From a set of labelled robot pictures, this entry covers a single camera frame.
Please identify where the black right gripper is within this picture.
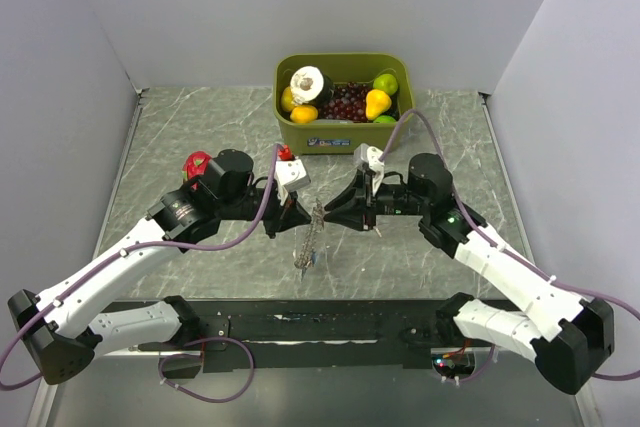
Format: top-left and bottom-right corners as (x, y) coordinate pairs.
(323, 169), (429, 232)

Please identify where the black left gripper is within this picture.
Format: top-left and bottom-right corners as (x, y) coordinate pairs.
(218, 181), (311, 238)

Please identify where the round metal key organizer disc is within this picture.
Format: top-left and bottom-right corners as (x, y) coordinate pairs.
(293, 198), (325, 279)

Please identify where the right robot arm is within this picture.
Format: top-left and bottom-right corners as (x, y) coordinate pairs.
(324, 144), (614, 395)

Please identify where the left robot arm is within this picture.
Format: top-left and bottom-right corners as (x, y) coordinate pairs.
(8, 146), (311, 385)

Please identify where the olive green plastic bin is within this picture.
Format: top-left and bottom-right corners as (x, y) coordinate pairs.
(273, 52), (415, 155)

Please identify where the green fruit front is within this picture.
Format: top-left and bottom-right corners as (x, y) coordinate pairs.
(373, 115), (396, 124)

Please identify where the orange fruit front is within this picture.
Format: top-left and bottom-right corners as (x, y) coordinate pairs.
(290, 105), (318, 124)

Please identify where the dark red grapes bunch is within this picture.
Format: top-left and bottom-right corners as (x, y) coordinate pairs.
(318, 83), (371, 123)

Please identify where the yellow pear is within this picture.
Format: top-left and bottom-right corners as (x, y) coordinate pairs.
(365, 89), (392, 121)

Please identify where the red dragon fruit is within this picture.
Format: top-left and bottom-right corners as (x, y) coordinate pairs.
(182, 151), (211, 182)

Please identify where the yellow lemon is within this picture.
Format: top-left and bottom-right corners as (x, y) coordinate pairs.
(280, 86), (297, 114)

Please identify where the white black tape roll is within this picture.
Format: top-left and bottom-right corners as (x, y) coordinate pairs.
(289, 66), (334, 106)

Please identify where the green lime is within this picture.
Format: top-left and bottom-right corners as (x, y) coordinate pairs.
(372, 73), (399, 97)

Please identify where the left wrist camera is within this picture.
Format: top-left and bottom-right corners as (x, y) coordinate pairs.
(274, 145), (311, 204)

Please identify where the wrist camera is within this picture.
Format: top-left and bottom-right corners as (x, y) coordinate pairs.
(353, 143), (385, 194)
(274, 145), (311, 204)

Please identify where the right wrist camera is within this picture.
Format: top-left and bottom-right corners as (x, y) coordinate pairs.
(353, 143), (385, 194)

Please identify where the aluminium rail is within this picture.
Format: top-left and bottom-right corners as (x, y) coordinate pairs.
(45, 310), (579, 359)

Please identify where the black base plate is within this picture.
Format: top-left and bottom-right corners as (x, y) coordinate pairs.
(137, 299), (554, 374)

